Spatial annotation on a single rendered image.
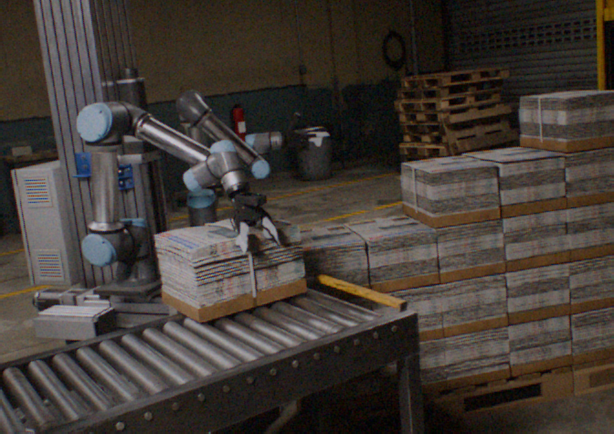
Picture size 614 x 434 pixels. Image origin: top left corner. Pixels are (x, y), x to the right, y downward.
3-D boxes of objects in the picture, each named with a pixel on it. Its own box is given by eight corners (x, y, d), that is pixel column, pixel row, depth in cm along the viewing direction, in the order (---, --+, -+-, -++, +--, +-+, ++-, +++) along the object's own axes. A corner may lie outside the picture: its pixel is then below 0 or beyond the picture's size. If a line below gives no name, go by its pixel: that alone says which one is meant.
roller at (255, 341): (217, 316, 225) (208, 306, 222) (298, 357, 185) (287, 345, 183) (206, 328, 223) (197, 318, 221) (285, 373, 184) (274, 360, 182)
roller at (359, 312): (302, 297, 241) (301, 282, 240) (392, 331, 202) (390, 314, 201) (290, 301, 239) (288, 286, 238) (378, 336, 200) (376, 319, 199)
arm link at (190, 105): (185, 85, 285) (278, 165, 293) (188, 85, 295) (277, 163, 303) (166, 107, 286) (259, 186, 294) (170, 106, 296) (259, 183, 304)
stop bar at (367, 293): (323, 279, 242) (322, 273, 241) (408, 307, 206) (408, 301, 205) (315, 281, 240) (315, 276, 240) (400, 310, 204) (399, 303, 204)
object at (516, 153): (460, 155, 320) (460, 153, 319) (517, 148, 326) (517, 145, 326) (501, 164, 284) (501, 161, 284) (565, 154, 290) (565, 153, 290)
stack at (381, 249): (295, 409, 324) (275, 231, 309) (529, 364, 347) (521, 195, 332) (314, 451, 286) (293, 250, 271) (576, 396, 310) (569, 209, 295)
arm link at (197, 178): (206, 189, 232) (232, 174, 227) (189, 196, 221) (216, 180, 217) (195, 168, 232) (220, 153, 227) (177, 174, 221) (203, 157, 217)
